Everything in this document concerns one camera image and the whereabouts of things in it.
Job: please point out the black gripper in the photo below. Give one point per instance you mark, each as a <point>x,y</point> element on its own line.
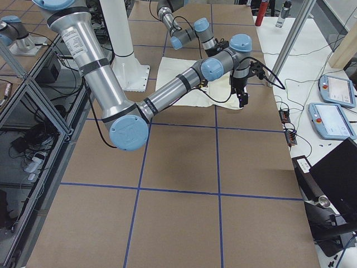
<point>237,84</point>
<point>215,51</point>

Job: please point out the cream long-sleeve cat shirt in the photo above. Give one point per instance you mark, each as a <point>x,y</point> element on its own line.
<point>216,92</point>

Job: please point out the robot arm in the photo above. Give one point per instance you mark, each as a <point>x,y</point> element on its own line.
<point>182,32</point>
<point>127,121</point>

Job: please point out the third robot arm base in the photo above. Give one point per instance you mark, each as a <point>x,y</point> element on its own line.
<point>15,36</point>

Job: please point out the grey usb hub orange ports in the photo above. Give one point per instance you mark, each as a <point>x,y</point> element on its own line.
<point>284,115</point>

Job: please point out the red water bottle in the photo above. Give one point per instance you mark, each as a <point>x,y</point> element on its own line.
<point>261,12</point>

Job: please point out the clear water bottle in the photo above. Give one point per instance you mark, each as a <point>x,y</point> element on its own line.
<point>283,14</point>

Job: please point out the teach pendant near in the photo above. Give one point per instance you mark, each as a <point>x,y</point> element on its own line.
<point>330,122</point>

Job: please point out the teach pendant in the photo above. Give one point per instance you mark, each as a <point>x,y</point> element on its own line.
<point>330,122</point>
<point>337,90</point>

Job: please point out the brown paper table cover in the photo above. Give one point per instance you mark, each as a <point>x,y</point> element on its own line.
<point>212,187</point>

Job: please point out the teach pendant far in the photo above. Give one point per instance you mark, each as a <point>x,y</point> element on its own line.
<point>337,90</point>

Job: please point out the silver metal cup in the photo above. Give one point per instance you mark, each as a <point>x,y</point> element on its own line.
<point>323,202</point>

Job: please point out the aluminium frame post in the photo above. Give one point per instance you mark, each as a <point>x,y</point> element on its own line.
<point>293,34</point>

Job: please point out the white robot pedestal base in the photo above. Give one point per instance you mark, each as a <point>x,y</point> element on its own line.
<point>131,74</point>

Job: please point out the aluminium frame side rack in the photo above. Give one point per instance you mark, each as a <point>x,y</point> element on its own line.
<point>39,122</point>

